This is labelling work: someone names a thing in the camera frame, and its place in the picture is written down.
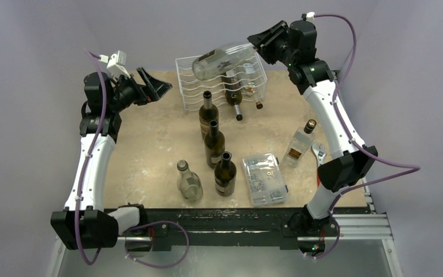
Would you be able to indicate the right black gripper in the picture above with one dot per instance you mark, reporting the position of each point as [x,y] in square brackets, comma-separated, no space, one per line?
[266,40]

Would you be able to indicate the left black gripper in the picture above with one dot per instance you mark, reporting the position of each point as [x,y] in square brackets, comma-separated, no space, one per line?
[152,90]

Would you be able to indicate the clear glass wine bottle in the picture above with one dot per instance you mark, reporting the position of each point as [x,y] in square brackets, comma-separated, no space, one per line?
[221,60]

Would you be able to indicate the olive green wine bottle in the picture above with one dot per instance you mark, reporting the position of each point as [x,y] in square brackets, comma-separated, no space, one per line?
[207,113]

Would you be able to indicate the dark green wine bottle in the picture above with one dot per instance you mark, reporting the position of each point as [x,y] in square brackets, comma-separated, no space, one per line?
[214,143]

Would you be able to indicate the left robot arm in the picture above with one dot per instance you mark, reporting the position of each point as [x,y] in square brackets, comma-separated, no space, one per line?
[84,223]

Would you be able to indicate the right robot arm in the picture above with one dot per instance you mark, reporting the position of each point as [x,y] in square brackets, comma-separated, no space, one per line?
[294,45]

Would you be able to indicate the small clear bottle in rack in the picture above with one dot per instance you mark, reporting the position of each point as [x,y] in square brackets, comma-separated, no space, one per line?
[250,84]

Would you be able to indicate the dark bottle lying in rack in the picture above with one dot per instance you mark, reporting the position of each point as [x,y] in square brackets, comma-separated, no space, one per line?
[233,92]

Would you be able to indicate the short clear glass bottle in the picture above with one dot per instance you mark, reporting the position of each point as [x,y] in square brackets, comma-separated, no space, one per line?
[188,182]

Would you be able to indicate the square clear liquor bottle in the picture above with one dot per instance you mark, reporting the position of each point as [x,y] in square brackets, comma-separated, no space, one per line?
[301,141]

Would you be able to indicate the dark brown wine bottle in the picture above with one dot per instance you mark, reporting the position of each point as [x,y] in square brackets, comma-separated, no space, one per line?
[225,175]

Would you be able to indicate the clear plastic screw box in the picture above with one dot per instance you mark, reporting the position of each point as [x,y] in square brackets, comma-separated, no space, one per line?
[264,179]

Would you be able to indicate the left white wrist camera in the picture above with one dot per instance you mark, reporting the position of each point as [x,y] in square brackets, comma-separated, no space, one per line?
[115,64]

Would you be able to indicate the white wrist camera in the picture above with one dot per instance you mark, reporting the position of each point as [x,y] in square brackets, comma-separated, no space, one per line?
[309,16]
[115,64]

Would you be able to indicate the white wire wine rack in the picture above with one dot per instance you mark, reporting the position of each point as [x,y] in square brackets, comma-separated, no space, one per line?
[191,89]

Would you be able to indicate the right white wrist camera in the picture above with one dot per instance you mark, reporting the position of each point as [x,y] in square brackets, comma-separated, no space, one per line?
[309,16]

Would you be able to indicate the red handled adjustable wrench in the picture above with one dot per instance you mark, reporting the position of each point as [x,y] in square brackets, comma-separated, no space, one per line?
[319,153]

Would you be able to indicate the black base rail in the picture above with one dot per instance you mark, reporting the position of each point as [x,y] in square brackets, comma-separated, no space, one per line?
[285,228]

